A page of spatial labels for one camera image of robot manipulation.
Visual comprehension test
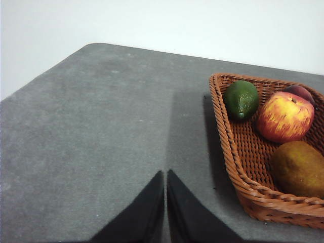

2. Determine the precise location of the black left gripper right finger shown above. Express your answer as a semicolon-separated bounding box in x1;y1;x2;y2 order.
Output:
166;169;242;243

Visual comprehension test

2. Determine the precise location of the brown wicker basket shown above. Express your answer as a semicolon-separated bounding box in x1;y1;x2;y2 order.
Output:
209;72;324;230

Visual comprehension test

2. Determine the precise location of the dark red plum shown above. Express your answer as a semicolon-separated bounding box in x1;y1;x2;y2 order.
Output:
282;85;316;107

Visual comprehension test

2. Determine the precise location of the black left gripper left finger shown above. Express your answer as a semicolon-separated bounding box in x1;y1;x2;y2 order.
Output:
90;170;166;243

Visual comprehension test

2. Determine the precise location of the brown kiwi fruit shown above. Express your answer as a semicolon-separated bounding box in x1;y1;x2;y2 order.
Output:
270;141;324;199

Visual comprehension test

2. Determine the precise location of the green avocado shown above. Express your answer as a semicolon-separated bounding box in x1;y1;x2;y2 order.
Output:
224;80;260;122

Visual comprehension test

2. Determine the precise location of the red yellow apple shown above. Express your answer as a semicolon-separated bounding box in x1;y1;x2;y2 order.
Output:
255;91;315;144

